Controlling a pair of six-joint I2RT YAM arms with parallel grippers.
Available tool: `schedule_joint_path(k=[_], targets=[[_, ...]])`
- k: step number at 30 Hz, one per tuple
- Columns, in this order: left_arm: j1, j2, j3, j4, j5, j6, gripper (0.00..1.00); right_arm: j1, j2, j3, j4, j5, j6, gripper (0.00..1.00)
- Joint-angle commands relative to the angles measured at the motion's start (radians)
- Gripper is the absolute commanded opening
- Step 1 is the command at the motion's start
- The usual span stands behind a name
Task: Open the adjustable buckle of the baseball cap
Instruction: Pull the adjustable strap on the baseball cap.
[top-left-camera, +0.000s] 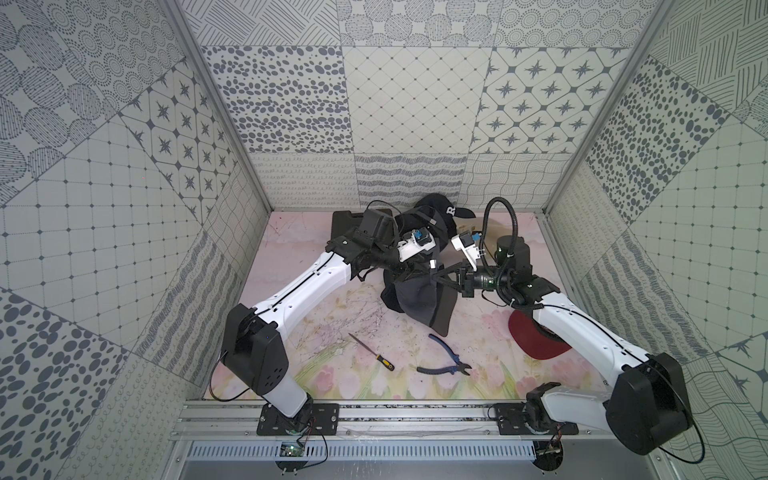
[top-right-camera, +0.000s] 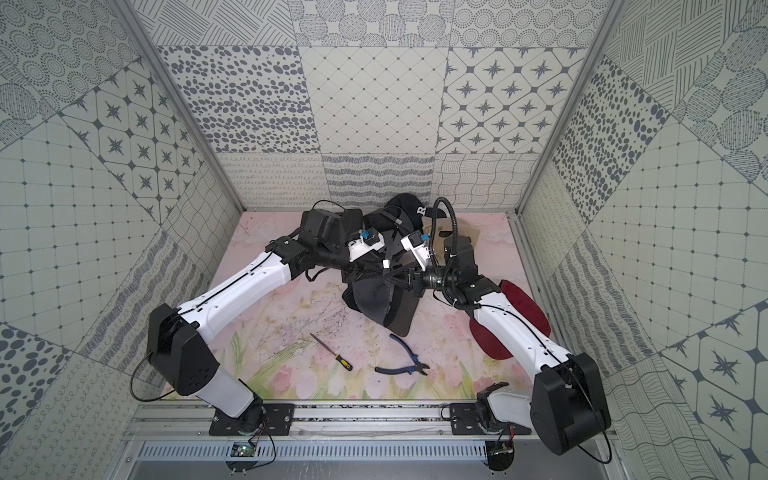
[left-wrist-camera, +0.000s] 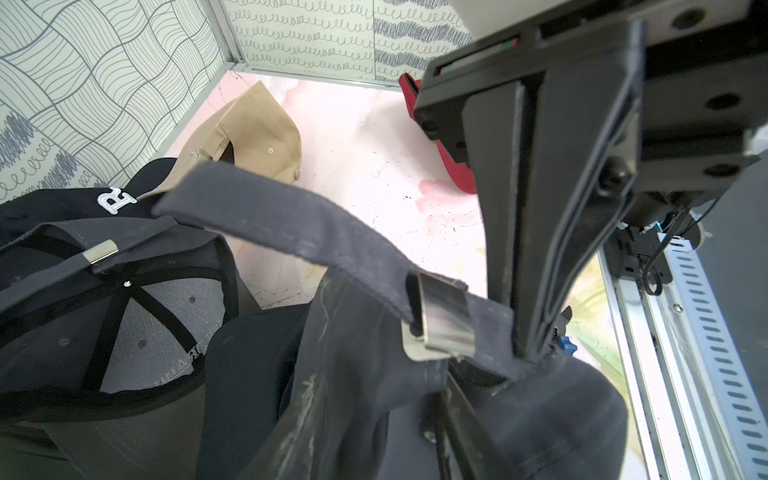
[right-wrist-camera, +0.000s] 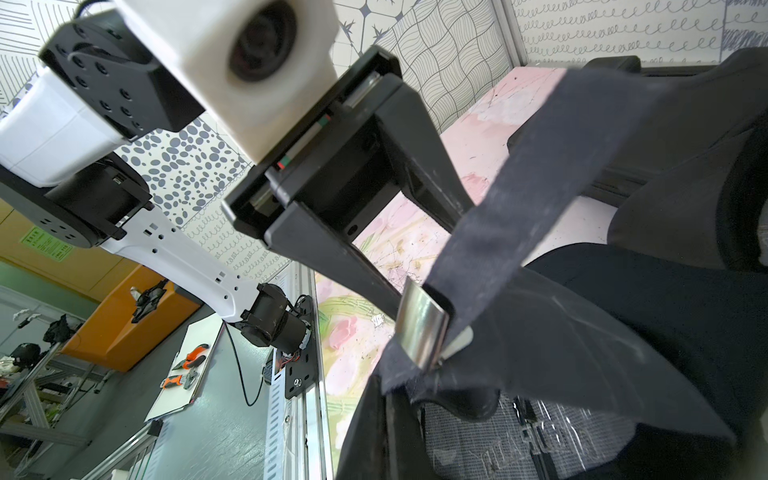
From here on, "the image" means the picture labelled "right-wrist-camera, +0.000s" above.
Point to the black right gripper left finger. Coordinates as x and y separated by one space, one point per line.
363 454

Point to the orange handled pliers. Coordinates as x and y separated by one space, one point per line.
194 358

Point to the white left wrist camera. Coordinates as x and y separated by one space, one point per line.
257 67

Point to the black plastic tool case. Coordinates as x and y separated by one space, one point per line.
604 133

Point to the orange cabinet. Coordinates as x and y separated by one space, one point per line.
111 339

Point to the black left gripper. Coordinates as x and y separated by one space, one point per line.
335 162

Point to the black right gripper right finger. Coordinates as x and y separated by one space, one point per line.
407 455

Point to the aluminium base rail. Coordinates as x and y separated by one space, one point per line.
249 415

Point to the navy baseball cap metal buckle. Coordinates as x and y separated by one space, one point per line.
596 341

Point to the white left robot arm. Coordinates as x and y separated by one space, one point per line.
100 88

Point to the orange handled cutters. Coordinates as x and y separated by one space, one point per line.
185 381

